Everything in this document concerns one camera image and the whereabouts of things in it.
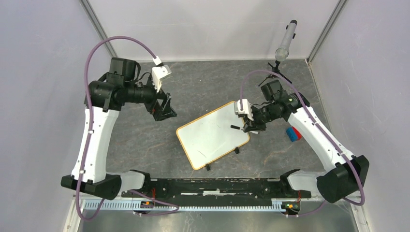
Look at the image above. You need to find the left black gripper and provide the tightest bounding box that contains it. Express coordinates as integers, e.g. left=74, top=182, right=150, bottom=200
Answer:
left=125, top=76, right=177, bottom=121

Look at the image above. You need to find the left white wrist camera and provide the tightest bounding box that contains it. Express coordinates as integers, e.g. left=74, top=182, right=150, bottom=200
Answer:
left=151, top=56, right=172, bottom=93

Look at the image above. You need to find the black microphone tripod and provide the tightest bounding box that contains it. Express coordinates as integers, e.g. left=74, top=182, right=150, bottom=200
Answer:
left=258, top=61, right=292, bottom=87

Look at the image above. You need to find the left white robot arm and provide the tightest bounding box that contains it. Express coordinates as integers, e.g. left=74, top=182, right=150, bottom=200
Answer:
left=60, top=58, right=177, bottom=200

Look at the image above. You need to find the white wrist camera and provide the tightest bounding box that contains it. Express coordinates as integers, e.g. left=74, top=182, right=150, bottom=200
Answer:
left=151, top=56, right=172, bottom=93
left=234, top=99, right=254, bottom=121

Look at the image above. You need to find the yellow framed whiteboard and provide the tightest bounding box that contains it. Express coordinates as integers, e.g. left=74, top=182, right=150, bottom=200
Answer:
left=176, top=101, right=250, bottom=170

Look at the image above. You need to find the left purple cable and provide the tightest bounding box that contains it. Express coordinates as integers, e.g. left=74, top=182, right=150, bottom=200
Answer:
left=75, top=36, right=181, bottom=222

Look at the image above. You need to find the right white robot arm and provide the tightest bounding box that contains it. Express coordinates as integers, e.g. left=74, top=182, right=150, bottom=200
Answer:
left=234, top=80, right=369, bottom=205

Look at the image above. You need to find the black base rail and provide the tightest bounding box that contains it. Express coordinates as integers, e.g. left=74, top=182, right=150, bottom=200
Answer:
left=139, top=178, right=311, bottom=207

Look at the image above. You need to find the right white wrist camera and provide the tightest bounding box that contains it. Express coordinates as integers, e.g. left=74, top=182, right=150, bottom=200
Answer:
left=234, top=99, right=254, bottom=121

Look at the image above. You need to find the blue red whiteboard eraser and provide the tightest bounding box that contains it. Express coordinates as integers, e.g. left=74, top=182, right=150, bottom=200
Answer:
left=286, top=127, right=302, bottom=142

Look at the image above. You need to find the grey slotted cable duct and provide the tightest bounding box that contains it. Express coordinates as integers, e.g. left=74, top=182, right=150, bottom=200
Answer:
left=100, top=200, right=285, bottom=212

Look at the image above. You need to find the purple cable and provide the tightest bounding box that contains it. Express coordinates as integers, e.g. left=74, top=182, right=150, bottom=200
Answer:
left=75, top=36, right=181, bottom=222
left=239, top=70, right=366, bottom=218

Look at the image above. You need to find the white black marker pen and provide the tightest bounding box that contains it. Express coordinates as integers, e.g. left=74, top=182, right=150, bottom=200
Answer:
left=230, top=125, right=243, bottom=131

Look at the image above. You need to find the silver microphone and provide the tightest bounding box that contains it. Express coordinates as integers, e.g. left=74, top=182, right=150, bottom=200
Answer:
left=275, top=19, right=297, bottom=62

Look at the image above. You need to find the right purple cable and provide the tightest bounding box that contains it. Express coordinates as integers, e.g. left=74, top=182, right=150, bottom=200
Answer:
left=239, top=70, right=366, bottom=218

